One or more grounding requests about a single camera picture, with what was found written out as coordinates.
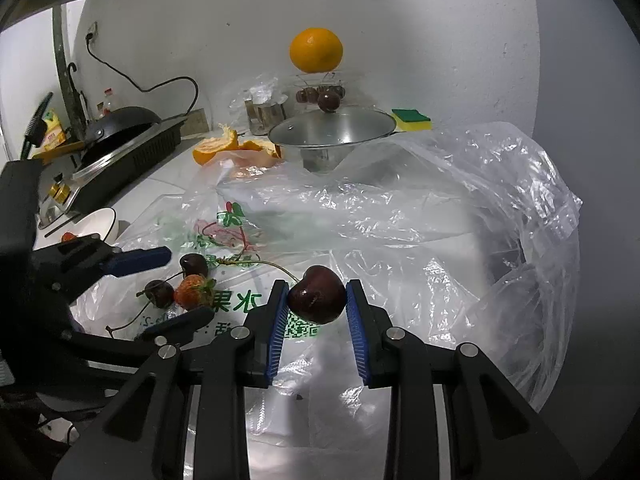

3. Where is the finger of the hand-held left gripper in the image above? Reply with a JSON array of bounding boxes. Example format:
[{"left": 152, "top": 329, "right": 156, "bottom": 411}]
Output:
[
  {"left": 60, "top": 306, "right": 216, "bottom": 368},
  {"left": 31, "top": 232, "right": 172, "bottom": 297}
]

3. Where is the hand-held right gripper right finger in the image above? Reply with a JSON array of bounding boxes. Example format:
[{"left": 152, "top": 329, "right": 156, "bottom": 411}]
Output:
[{"left": 345, "top": 280, "right": 581, "bottom": 480}]

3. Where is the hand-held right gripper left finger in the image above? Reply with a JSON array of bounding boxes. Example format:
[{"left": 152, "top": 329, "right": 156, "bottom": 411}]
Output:
[{"left": 52, "top": 280, "right": 291, "bottom": 480}]

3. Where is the clear plastic bag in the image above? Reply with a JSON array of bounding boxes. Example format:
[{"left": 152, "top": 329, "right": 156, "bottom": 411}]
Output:
[
  {"left": 215, "top": 121, "right": 585, "bottom": 413},
  {"left": 75, "top": 157, "right": 351, "bottom": 480}
]

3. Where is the strawberry with green leaves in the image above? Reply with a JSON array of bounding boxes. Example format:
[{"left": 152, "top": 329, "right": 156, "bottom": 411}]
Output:
[{"left": 173, "top": 275, "right": 217, "bottom": 311}]

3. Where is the white plate with dark rim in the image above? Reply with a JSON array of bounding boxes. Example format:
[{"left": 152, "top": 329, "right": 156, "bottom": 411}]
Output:
[{"left": 75, "top": 207, "right": 121, "bottom": 246}]

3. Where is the dark red cherry with stem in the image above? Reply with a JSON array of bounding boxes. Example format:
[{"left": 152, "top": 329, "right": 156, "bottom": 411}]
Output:
[{"left": 220, "top": 257, "right": 347, "bottom": 325}]

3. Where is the dark chopstick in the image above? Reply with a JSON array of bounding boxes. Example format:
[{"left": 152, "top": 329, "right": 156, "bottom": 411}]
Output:
[{"left": 44, "top": 214, "right": 83, "bottom": 239}]

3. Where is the steel induction cooker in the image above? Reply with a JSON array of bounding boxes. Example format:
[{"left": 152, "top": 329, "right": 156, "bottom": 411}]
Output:
[{"left": 39, "top": 115, "right": 188, "bottom": 221}]

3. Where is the yellow oil bottle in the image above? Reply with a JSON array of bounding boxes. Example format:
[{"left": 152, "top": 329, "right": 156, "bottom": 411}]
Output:
[{"left": 42, "top": 110, "right": 68, "bottom": 153}]

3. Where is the large orange peel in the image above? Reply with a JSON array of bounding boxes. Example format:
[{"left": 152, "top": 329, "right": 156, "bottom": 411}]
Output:
[{"left": 192, "top": 122, "right": 240, "bottom": 166}]

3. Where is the orange peel piece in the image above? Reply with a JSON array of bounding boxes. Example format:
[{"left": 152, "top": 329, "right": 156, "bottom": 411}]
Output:
[{"left": 239, "top": 139, "right": 281, "bottom": 158}]

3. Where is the steel pot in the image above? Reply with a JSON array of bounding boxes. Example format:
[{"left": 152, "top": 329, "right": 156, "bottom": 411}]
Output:
[{"left": 279, "top": 132, "right": 392, "bottom": 173}]

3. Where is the steel cup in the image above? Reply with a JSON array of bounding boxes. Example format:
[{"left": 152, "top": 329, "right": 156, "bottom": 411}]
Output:
[{"left": 244, "top": 99, "right": 288, "bottom": 136}]

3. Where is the grey vertical pipe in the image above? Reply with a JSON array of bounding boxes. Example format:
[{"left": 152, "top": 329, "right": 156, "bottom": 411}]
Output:
[{"left": 51, "top": 2, "right": 88, "bottom": 136}]

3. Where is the glass lid with knob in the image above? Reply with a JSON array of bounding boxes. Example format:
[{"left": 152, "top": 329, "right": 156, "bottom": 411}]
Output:
[{"left": 267, "top": 91, "right": 397, "bottom": 150}]

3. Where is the crumpled clear plastic wrap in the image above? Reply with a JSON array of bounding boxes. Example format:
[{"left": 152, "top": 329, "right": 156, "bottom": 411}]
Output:
[{"left": 229, "top": 74, "right": 291, "bottom": 111}]

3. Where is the green and yellow sponge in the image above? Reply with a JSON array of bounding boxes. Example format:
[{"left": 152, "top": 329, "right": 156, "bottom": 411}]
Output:
[{"left": 391, "top": 107, "right": 433, "bottom": 133}]

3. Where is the whole orange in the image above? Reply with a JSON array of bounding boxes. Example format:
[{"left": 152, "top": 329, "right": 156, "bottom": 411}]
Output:
[{"left": 289, "top": 27, "right": 344, "bottom": 74}]

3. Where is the black wok with wooden handle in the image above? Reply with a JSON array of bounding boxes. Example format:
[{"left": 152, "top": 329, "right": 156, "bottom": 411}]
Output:
[{"left": 32, "top": 106, "right": 163, "bottom": 161}]

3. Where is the black cooker cable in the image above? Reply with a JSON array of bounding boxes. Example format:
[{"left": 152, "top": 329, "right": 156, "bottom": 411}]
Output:
[{"left": 86, "top": 35, "right": 201, "bottom": 117}]

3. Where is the wire fruit rack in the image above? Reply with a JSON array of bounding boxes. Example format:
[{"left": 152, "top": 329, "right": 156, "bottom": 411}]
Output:
[{"left": 294, "top": 71, "right": 347, "bottom": 105}]

